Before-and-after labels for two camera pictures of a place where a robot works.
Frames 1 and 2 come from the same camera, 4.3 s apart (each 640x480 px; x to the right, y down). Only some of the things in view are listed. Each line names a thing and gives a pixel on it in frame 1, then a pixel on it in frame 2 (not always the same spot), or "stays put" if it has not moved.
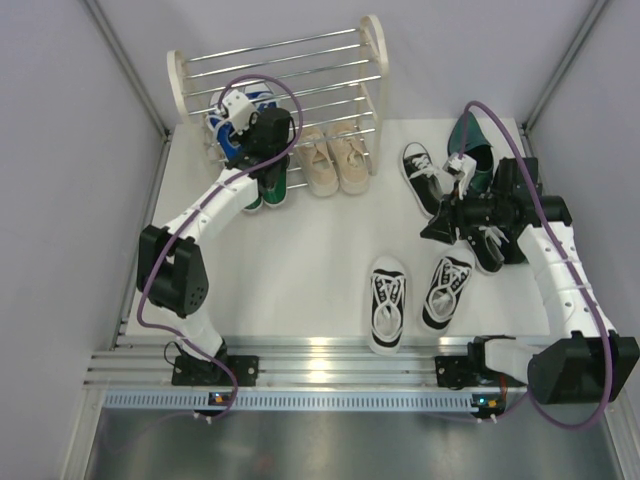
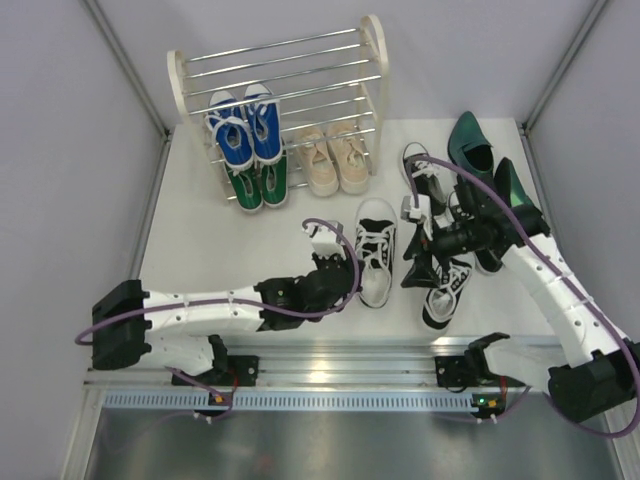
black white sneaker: x=449 y=280 stays put
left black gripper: x=240 y=139 -> x=346 y=260
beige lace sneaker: x=350 y=158 stays put
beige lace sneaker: x=316 y=161 stays put
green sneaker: x=273 y=183 stays put
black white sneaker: x=388 y=301 -> x=376 y=229
